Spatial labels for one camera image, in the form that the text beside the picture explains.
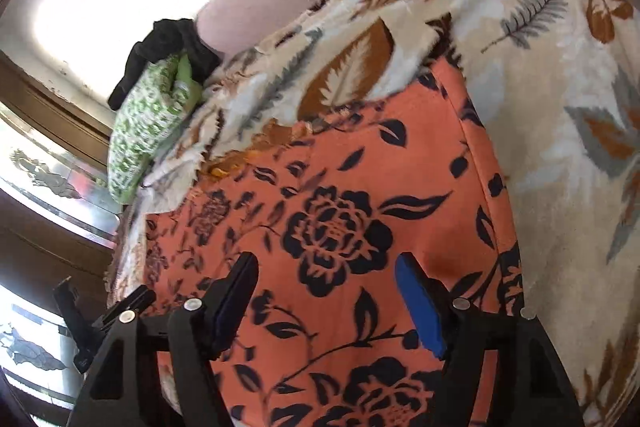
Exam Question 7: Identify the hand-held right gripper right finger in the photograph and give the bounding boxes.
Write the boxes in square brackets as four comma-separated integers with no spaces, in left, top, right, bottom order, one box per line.
[394,252,586,427]

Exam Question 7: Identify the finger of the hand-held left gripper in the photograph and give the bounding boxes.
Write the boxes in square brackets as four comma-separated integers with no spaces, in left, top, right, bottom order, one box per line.
[53,278,103,348]
[97,285,156,329]

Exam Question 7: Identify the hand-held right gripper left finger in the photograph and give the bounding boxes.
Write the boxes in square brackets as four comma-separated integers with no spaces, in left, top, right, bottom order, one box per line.
[66,251,260,427]

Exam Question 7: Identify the orange floral shirt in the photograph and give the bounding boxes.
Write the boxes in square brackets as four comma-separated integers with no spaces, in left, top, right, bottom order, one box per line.
[142,57,526,427]

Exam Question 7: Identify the stained glass window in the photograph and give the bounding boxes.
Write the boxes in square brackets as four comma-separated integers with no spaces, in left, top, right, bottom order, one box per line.
[0,102,121,413]

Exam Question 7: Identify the green patterned pillow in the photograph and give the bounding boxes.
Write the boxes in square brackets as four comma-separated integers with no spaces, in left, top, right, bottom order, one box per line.
[107,54,203,202]

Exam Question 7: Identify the leaf print blanket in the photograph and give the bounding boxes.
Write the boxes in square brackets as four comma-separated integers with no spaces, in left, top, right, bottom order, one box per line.
[105,0,640,427]

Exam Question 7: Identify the black cloth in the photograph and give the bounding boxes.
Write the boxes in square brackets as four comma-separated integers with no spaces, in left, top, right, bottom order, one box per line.
[109,19,223,110]

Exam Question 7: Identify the wooden window frame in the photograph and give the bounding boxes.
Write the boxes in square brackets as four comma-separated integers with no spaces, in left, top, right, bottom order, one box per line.
[0,52,118,142]

